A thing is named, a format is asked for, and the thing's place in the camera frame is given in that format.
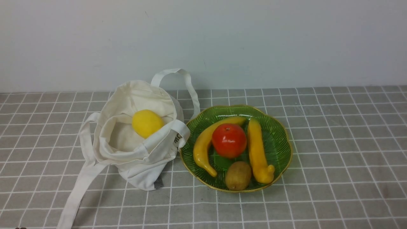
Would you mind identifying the green leaf-shaped glass plate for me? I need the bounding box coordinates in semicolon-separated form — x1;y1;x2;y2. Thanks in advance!
179;105;293;193

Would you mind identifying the yellow lemon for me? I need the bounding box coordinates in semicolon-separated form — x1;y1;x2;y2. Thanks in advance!
131;110;165;139

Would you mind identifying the yellow banana left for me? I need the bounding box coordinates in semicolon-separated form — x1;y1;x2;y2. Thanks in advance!
193;116;246;178

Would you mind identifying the brown kiwi fruit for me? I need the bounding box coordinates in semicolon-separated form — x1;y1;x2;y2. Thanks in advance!
225;161;252;191

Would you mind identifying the yellow banana right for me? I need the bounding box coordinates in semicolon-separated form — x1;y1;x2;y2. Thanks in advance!
247;117;275;184

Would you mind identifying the yellow banana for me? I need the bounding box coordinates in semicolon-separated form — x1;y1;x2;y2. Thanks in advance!
193;116;246;178
247;117;275;184

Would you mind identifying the grey checked tablecloth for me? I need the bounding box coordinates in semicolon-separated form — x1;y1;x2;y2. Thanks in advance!
0;86;407;229

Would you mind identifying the white canvas tote bag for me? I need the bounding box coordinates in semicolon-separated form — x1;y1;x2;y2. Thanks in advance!
57;69;200;229

